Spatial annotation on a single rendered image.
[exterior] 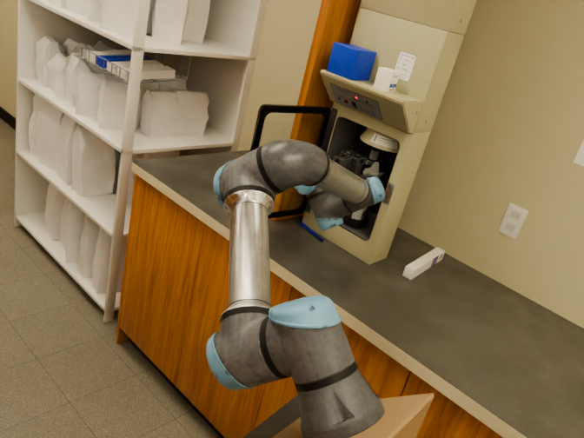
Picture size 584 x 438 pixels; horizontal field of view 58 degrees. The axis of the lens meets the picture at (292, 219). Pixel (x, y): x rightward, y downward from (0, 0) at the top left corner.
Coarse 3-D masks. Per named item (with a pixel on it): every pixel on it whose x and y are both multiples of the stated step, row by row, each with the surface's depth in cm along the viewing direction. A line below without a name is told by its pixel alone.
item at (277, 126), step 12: (264, 120) 161; (276, 120) 164; (288, 120) 168; (300, 120) 171; (312, 120) 175; (264, 132) 164; (276, 132) 167; (288, 132) 170; (300, 132) 174; (312, 132) 177; (252, 144) 163; (288, 192) 183; (276, 204) 182; (288, 204) 186; (300, 204) 190
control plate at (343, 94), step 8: (336, 88) 167; (336, 96) 172; (344, 96) 168; (352, 96) 165; (360, 96) 162; (344, 104) 172; (352, 104) 169; (360, 104) 165; (368, 104) 162; (376, 104) 159; (368, 112) 166; (376, 112) 162
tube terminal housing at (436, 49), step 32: (384, 32) 162; (416, 32) 155; (448, 32) 150; (384, 64) 164; (416, 64) 157; (448, 64) 158; (416, 96) 158; (384, 128) 168; (416, 128) 161; (416, 160) 171; (384, 224) 175; (384, 256) 186
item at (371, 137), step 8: (368, 128) 177; (360, 136) 180; (368, 136) 175; (376, 136) 173; (384, 136) 172; (368, 144) 174; (376, 144) 173; (384, 144) 172; (392, 144) 172; (392, 152) 172
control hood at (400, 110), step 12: (324, 72) 166; (324, 84) 171; (336, 84) 166; (348, 84) 161; (360, 84) 158; (372, 84) 163; (372, 96) 157; (384, 96) 153; (396, 96) 152; (408, 96) 158; (348, 108) 173; (384, 108) 157; (396, 108) 153; (408, 108) 152; (420, 108) 157; (384, 120) 163; (396, 120) 158; (408, 120) 156; (408, 132) 160
